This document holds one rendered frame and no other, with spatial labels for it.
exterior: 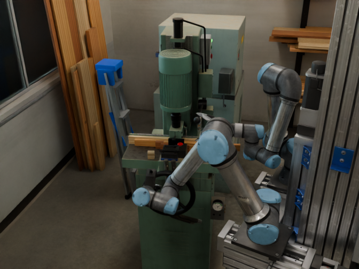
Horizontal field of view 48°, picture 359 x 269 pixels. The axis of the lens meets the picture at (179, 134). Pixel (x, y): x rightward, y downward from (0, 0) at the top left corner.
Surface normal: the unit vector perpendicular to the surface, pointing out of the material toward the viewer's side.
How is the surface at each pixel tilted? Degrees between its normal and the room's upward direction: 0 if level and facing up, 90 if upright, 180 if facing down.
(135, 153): 0
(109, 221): 0
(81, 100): 87
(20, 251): 0
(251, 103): 90
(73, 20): 87
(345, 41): 90
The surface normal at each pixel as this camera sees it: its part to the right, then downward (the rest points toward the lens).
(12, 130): 0.97, 0.11
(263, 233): -0.18, 0.56
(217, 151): -0.31, 0.35
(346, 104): -0.49, 0.42
